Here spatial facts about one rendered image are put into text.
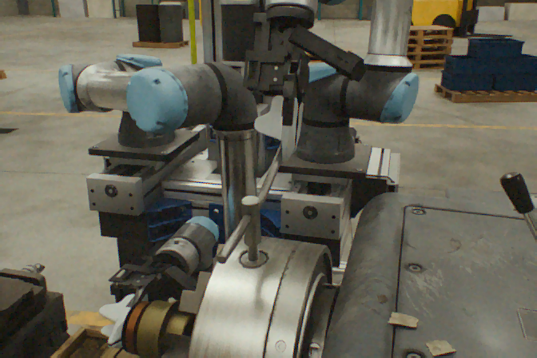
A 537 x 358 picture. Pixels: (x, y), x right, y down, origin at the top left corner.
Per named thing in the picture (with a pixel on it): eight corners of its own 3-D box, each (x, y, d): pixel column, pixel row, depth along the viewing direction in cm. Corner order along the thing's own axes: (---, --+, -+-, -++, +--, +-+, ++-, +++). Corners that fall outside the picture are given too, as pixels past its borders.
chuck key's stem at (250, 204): (260, 282, 65) (256, 204, 61) (244, 280, 66) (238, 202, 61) (264, 272, 67) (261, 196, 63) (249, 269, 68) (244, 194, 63)
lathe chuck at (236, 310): (312, 356, 91) (312, 202, 78) (259, 550, 64) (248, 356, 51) (263, 345, 94) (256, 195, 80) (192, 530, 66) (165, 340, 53)
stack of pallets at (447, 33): (432, 61, 1033) (437, 25, 1009) (451, 69, 952) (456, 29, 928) (371, 63, 1022) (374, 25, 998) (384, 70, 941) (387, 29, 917)
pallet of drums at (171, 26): (188, 45, 1323) (186, 3, 1290) (177, 48, 1249) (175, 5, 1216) (145, 43, 1345) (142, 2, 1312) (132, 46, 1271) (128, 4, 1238)
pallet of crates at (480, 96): (514, 89, 768) (523, 36, 742) (543, 101, 693) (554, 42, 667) (434, 90, 765) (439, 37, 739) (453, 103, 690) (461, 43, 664)
